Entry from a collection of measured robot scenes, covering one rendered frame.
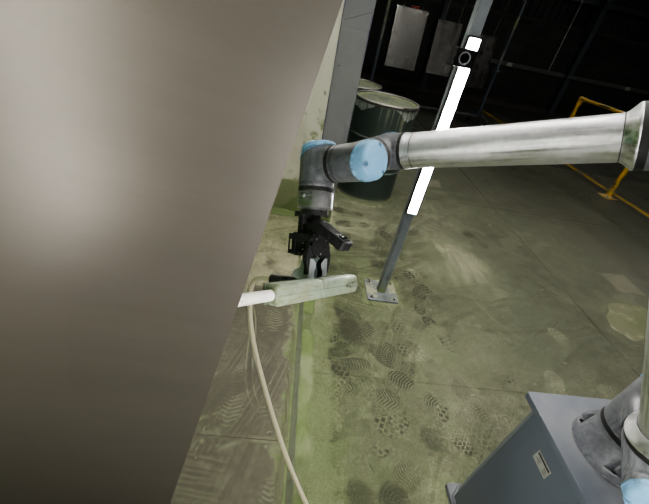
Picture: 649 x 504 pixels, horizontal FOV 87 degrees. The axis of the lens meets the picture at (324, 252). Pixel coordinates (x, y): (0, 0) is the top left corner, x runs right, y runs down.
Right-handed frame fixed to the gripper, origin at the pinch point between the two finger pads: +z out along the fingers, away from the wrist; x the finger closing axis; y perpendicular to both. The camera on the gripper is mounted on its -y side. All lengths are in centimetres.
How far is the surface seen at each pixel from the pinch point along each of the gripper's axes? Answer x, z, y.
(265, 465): -20, 71, 32
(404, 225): -111, -24, 26
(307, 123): -114, -92, 105
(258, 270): -78, 10, 105
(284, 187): -126, -50, 134
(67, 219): 58, -13, -16
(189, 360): 43.7, 4.0, -13.9
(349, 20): -102, -143, 67
